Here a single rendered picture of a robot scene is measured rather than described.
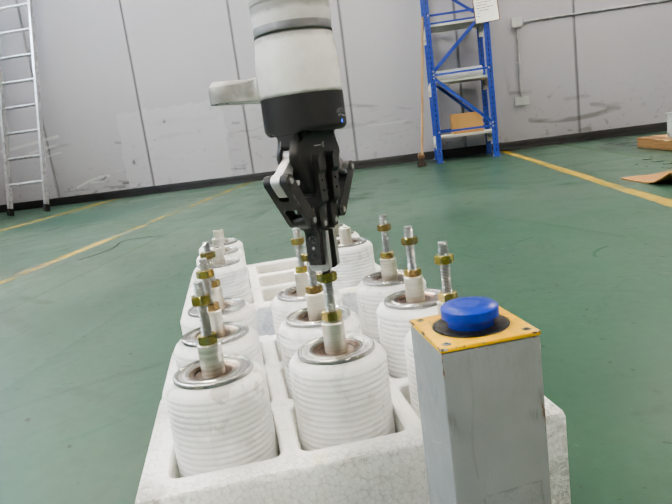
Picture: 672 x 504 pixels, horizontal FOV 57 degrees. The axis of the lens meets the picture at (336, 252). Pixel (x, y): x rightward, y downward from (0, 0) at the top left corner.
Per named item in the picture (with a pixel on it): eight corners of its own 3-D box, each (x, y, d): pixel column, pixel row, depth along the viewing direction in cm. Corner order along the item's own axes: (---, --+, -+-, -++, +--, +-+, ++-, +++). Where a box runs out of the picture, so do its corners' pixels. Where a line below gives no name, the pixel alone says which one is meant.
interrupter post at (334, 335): (319, 356, 60) (315, 324, 59) (332, 347, 62) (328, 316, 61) (340, 358, 59) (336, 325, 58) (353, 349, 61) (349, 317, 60)
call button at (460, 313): (486, 318, 46) (484, 291, 46) (510, 334, 42) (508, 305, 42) (434, 327, 45) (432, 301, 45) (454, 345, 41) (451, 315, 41)
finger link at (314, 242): (308, 210, 58) (315, 263, 59) (291, 214, 55) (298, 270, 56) (322, 209, 57) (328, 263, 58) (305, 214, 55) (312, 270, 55)
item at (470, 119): (481, 130, 652) (479, 110, 648) (484, 130, 627) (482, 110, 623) (451, 134, 656) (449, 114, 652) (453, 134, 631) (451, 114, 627)
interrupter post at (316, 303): (314, 316, 74) (310, 289, 73) (332, 316, 72) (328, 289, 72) (304, 322, 71) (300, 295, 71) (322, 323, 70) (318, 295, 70)
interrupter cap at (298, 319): (306, 309, 77) (305, 303, 77) (361, 310, 73) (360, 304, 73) (273, 329, 70) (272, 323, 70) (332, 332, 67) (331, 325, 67)
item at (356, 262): (376, 324, 124) (365, 235, 121) (388, 338, 115) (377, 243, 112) (329, 332, 123) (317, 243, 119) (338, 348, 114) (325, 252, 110)
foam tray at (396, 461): (441, 413, 98) (430, 304, 95) (577, 581, 61) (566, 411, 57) (193, 464, 93) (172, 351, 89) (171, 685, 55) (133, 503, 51)
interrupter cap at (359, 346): (282, 363, 59) (281, 357, 59) (325, 336, 66) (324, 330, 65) (350, 372, 55) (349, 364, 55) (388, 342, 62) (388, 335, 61)
